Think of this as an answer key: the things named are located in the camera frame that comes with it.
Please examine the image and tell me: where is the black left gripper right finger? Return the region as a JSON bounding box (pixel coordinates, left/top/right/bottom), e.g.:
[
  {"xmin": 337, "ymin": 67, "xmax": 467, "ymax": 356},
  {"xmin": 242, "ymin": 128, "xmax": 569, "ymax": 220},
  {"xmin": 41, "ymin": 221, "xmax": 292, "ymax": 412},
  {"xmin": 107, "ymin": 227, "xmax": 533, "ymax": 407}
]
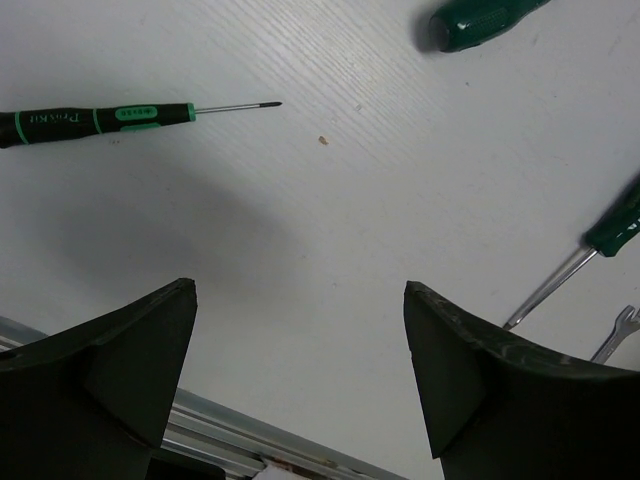
[{"xmin": 403, "ymin": 281, "xmax": 639, "ymax": 479}]

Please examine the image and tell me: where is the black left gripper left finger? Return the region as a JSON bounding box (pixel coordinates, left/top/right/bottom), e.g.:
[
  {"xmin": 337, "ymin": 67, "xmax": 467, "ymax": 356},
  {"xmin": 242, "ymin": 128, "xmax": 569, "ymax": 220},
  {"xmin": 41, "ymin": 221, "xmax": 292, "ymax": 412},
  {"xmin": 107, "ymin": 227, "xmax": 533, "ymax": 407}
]
[{"xmin": 1, "ymin": 278, "xmax": 197, "ymax": 479}]

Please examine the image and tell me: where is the medium green screwdriver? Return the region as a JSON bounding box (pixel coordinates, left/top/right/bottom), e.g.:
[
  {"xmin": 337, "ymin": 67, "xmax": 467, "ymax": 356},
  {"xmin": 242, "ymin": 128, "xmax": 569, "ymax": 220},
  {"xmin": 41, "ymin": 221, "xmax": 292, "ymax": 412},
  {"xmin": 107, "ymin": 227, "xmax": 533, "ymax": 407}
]
[{"xmin": 503, "ymin": 175, "xmax": 639, "ymax": 331}]

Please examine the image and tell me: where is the black green precision screwdriver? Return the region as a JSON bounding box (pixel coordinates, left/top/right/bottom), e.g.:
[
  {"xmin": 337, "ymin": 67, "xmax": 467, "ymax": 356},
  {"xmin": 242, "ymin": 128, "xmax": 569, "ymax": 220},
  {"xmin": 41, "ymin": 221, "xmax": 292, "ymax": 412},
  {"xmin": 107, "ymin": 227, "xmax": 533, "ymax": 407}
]
[{"xmin": 1, "ymin": 101, "xmax": 282, "ymax": 149}]

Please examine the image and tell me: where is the large green screwdriver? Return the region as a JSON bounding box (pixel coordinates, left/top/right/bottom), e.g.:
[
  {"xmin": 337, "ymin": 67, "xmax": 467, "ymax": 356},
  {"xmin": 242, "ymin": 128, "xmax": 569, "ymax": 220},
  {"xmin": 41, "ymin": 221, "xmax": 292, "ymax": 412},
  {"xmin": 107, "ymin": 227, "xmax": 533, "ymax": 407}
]
[{"xmin": 428, "ymin": 0, "xmax": 549, "ymax": 53}]

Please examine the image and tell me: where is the silver combination wrench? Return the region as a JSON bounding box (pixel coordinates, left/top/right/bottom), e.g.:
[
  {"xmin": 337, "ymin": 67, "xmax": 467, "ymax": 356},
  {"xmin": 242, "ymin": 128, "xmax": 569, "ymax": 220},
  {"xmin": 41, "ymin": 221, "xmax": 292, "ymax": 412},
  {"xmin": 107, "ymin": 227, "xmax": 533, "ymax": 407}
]
[{"xmin": 590, "ymin": 305, "xmax": 639, "ymax": 364}]

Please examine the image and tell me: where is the aluminium table edge rail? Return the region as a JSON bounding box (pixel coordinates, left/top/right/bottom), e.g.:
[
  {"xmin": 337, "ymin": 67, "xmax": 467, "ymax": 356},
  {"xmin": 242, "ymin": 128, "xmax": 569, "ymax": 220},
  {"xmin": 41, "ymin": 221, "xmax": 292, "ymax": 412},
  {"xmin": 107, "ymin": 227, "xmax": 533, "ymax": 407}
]
[{"xmin": 1, "ymin": 319, "xmax": 389, "ymax": 479}]

